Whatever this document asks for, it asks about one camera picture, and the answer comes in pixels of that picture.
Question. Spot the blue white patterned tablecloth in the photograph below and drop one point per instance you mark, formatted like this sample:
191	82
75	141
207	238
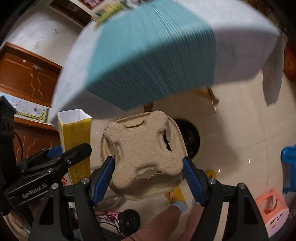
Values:
162	48

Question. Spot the left yellow slipper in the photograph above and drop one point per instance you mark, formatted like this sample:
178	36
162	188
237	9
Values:
175	197

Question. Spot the brown pulp cup carrier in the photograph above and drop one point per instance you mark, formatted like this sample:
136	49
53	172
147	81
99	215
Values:
148	149

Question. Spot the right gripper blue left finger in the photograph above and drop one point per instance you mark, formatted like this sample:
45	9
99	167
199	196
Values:
100	180

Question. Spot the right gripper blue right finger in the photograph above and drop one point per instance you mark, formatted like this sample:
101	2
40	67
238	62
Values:
188	171

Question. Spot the right yellow slipper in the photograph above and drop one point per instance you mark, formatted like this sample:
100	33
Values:
209	175

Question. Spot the yellow rectangular carton box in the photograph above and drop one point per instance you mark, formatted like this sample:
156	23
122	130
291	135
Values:
74	129

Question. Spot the wooden door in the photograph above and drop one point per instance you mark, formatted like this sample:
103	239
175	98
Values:
27	75

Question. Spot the blue plastic stool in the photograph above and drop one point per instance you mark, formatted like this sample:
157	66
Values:
288	163

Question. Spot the round black trash bin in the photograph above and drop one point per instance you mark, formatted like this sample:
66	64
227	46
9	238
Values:
191	136

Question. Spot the pink plastic stool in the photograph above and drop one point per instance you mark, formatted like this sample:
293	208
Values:
274	211

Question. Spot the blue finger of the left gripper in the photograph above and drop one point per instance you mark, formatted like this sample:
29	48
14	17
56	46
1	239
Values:
66	159
41	157

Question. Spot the yellow slipper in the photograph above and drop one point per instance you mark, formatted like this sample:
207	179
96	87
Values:
175	197
209	175

